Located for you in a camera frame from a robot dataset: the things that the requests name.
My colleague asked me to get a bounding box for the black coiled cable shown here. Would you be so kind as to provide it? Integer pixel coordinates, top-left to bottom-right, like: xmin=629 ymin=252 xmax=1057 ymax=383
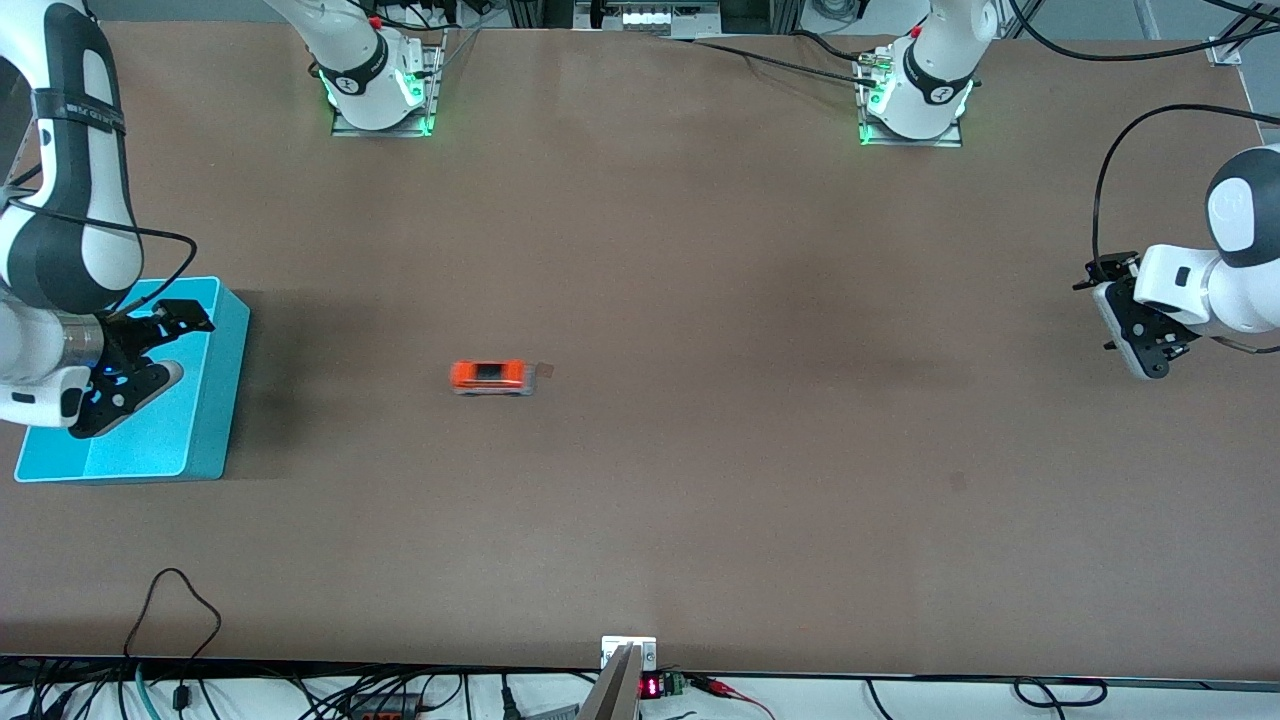
xmin=1012 ymin=677 xmax=1108 ymax=709

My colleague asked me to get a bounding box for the orange black device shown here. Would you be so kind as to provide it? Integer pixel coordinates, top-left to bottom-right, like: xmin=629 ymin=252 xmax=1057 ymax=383
xmin=345 ymin=693 xmax=421 ymax=720

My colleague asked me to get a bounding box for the black looped cable with box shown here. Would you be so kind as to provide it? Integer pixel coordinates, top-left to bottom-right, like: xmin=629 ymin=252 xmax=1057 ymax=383
xmin=122 ymin=568 xmax=223 ymax=713

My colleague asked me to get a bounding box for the blue plastic box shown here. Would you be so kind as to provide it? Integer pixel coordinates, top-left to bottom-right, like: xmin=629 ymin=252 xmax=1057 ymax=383
xmin=14 ymin=276 xmax=251 ymax=484

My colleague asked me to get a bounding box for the thin black table cable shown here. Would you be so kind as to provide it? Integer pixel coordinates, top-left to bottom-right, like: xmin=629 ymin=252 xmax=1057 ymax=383
xmin=655 ymin=35 xmax=881 ymax=89

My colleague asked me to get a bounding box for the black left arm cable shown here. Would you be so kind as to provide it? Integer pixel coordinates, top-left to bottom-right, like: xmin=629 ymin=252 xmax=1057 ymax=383
xmin=1010 ymin=0 xmax=1280 ymax=266

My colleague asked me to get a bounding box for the red clip lead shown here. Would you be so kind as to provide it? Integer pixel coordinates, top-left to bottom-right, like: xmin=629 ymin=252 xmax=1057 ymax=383
xmin=688 ymin=675 xmax=776 ymax=720

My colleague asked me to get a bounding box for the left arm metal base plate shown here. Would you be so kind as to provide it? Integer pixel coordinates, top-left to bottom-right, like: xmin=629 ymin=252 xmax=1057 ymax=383
xmin=858 ymin=50 xmax=963 ymax=148

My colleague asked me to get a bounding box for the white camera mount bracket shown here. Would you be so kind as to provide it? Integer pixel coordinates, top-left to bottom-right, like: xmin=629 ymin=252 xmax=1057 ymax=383
xmin=601 ymin=636 xmax=658 ymax=671

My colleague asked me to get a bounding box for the white lit device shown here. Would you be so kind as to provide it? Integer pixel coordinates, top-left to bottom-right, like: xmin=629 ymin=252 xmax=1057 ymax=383
xmin=575 ymin=0 xmax=721 ymax=33

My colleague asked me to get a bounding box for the orange toy bus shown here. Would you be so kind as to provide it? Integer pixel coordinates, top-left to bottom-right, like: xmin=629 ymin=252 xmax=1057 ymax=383
xmin=449 ymin=360 xmax=537 ymax=398

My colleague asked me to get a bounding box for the thick black table cable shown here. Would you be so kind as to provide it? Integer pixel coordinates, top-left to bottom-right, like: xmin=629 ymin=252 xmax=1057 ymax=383
xmin=790 ymin=30 xmax=867 ymax=63

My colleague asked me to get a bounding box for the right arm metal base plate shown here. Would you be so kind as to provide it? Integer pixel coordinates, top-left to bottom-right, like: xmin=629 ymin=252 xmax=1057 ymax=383
xmin=332 ymin=30 xmax=446 ymax=138

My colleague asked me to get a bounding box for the grey camera mount bar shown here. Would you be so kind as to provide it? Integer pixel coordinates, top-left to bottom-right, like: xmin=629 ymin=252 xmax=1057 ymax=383
xmin=578 ymin=645 xmax=641 ymax=720

